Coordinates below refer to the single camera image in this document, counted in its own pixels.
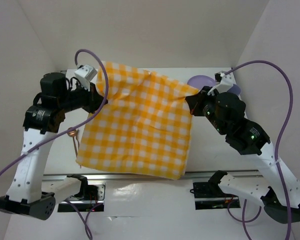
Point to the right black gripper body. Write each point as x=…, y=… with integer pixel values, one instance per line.
x=202, y=105

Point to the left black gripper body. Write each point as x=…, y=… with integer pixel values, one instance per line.
x=82, y=98

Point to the purple plastic plate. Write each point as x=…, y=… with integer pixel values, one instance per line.
x=199, y=81

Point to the yellow white checkered cloth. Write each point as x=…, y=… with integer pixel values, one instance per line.
x=145, y=127

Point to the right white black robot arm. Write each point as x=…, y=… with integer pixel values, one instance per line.
x=279, y=190

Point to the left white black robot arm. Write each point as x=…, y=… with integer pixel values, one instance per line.
x=58, y=96

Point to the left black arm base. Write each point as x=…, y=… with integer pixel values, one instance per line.
x=90, y=196

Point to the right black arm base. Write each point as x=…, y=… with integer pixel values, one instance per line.
x=209, y=196

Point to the purple plastic cup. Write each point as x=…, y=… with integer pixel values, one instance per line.
x=235, y=89

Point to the copper spoon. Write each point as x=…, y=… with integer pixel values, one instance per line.
x=72, y=132

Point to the copper fork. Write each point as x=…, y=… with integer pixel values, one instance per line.
x=76, y=145

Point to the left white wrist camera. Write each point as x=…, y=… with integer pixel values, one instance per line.
x=86, y=73

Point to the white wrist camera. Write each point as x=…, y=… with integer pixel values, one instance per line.
x=222, y=86
x=86, y=73

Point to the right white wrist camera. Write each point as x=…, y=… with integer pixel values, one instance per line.
x=222, y=86

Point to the aluminium front rail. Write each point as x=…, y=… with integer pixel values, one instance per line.
x=138, y=177

